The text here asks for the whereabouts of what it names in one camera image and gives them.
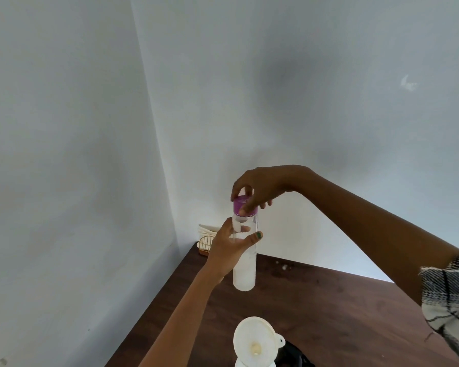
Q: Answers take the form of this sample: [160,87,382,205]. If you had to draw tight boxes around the white paper napkins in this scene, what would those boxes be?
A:
[198,224,222,245]

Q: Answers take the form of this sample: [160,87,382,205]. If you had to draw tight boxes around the person's left hand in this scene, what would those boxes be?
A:
[206,217,264,281]

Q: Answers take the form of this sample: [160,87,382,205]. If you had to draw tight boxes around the person's right forearm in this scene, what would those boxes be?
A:
[290,166,459,306]

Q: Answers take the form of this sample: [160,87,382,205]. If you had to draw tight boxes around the person's left forearm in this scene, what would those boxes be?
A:
[137,263,224,367]

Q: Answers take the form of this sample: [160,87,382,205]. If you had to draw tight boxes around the person's right hand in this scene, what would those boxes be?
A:
[231,165,314,218]

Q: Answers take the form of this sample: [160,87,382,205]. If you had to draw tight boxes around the purple bottle cap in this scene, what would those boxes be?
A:
[233,194,259,218]

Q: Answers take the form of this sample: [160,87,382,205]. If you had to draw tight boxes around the gold wire napkin holder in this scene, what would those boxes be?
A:
[197,235,215,257]

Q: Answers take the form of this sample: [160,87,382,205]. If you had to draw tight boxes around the black spray trigger head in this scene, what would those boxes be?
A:
[274,342,316,367]

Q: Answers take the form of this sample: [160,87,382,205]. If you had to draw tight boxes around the black white plaid shirt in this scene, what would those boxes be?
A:
[419,248,459,367]

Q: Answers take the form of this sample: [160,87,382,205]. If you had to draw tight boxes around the tall frosted clear bottle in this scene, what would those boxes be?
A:
[232,212,259,292]

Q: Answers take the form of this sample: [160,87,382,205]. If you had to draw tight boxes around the white plastic funnel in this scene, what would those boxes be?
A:
[233,316,287,367]

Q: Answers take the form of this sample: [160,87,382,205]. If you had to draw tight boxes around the dark wooden table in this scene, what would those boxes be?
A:
[105,242,459,367]

